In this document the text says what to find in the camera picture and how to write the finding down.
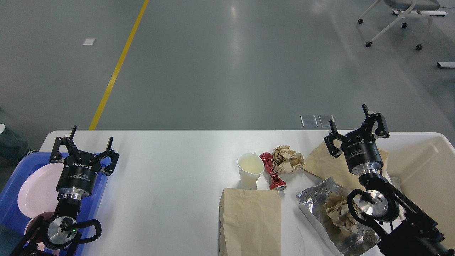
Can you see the white rail behind chair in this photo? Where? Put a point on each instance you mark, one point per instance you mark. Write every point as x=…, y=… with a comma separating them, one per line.
x=427, y=13

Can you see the crumpled brown paper ball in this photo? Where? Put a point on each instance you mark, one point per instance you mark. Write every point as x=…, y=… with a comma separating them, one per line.
x=287, y=161

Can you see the beige plastic bin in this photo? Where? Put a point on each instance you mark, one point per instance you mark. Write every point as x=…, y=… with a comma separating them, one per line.
x=425, y=165

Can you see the white office chair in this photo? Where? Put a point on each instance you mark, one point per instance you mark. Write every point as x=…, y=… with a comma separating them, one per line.
x=407, y=6

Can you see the silver foil wrapper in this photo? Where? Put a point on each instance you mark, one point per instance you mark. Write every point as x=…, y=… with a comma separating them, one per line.
x=312, y=202

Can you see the left floor outlet plate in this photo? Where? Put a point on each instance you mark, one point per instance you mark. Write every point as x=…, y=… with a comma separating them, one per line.
x=309, y=120

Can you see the floor outlet plate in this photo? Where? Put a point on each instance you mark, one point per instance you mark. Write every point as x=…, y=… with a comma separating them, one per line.
x=326, y=119
x=309, y=120

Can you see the blue plastic tray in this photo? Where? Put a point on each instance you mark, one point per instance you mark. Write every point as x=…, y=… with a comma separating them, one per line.
x=13, y=222

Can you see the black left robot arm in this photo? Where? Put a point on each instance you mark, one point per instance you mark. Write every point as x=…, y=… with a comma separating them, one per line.
x=62, y=231

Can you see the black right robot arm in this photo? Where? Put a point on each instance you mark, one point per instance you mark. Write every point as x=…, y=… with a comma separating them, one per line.
x=404, y=229

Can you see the pink plate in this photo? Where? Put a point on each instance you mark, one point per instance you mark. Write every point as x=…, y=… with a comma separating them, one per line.
x=38, y=193

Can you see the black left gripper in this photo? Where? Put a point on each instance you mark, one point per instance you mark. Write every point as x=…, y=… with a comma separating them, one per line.
x=78, y=176

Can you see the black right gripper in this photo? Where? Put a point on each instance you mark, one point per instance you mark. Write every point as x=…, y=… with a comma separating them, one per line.
x=361, y=153

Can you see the crumpled paper in wrapper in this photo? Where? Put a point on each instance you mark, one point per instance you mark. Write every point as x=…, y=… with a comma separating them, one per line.
x=336, y=207

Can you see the right floor outlet plate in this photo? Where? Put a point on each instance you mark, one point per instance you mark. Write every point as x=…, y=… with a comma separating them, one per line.
x=326, y=119

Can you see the white bar on floor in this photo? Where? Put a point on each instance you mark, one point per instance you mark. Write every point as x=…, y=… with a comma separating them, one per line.
x=446, y=65

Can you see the brown paper bag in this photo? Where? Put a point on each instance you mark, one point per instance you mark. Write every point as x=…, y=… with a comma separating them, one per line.
x=321, y=164
x=250, y=222

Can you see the pink mug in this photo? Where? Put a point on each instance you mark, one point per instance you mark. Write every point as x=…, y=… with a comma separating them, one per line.
x=47, y=215

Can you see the crushed red can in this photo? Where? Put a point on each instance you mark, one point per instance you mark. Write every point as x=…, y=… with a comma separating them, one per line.
x=275, y=182

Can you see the white paper cup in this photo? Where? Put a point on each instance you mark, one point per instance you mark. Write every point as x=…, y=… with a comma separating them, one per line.
x=250, y=168

